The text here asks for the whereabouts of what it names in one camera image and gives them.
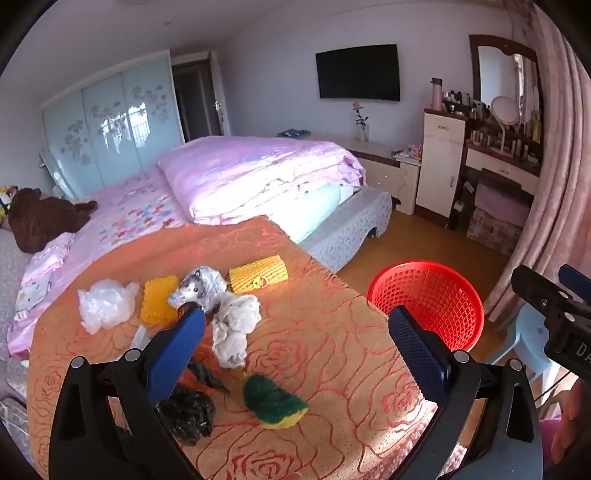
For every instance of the large white tissue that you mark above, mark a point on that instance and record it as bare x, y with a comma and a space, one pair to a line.
235, 323

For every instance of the white door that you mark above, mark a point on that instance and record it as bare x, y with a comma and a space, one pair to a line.
219, 97

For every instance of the tall white cabinet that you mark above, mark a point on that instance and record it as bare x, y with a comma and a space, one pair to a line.
438, 175

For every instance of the low cream cabinet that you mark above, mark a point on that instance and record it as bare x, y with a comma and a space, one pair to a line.
383, 177

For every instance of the grey patterned cloth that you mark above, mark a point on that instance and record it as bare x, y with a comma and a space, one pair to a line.
11, 295

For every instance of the grey patterned bed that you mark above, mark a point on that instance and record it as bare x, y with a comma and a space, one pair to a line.
341, 226

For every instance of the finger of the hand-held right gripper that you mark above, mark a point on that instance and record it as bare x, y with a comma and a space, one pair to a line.
531, 286
572, 277

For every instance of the black wall television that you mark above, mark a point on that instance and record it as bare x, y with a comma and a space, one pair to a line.
358, 71

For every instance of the pink floral bedsheet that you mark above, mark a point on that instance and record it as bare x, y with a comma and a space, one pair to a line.
120, 217

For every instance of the pink patterned curtain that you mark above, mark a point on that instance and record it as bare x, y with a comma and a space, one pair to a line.
554, 161

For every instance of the round white vanity mirror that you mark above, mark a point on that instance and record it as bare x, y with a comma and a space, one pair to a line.
504, 110

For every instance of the pink cartoon print pillow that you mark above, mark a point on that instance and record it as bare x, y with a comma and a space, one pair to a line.
41, 277

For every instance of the black plastic bag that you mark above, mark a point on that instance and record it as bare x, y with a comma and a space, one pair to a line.
187, 417

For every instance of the small pink toy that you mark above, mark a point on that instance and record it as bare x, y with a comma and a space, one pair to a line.
415, 149

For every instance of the person's right hand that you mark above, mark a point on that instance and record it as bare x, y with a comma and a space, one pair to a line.
575, 415

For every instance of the brown teddy bear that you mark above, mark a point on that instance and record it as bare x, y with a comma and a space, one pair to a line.
44, 217

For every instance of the light blue plastic stool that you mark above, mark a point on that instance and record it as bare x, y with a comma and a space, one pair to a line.
521, 332

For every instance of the orange rose patterned blanket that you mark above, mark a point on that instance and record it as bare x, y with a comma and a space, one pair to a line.
314, 323

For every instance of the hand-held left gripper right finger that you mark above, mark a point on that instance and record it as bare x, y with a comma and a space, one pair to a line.
415, 350

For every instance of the yellow foam net with sticker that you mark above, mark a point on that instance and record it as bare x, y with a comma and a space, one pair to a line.
256, 274

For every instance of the rose in glass vase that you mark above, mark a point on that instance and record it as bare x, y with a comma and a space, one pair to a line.
361, 122

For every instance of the red mesh plastic basket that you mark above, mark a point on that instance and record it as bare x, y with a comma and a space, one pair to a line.
429, 295

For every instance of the colourful plush toy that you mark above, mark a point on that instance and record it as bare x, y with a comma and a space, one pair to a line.
5, 203

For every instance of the green and yellow sponge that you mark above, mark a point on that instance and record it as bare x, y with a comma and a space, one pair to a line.
270, 399

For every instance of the stack of books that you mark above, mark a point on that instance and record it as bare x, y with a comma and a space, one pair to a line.
406, 158

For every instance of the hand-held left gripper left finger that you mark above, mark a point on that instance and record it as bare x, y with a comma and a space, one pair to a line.
175, 350

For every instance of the person's magenta clothing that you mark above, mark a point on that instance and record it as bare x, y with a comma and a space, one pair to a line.
549, 438

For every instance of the light blue folded blanket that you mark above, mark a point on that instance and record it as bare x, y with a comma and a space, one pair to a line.
318, 207

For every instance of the white dressing table with mirror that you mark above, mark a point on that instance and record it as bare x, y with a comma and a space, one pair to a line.
480, 113

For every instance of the pink thermos bottle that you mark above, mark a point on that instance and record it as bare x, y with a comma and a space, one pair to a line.
437, 94

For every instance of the stool with pink cushion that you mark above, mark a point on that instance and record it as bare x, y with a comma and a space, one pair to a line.
501, 198

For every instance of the cartoon printed white packet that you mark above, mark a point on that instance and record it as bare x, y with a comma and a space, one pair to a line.
203, 286

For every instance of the folded pink quilt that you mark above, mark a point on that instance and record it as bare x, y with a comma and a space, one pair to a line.
240, 175

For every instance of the clear plastic bag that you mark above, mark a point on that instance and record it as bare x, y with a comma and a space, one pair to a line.
104, 302

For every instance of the blue cloth item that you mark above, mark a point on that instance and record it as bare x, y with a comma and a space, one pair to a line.
293, 133

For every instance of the glass floral sliding wardrobe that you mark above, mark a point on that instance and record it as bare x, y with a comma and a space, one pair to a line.
111, 124

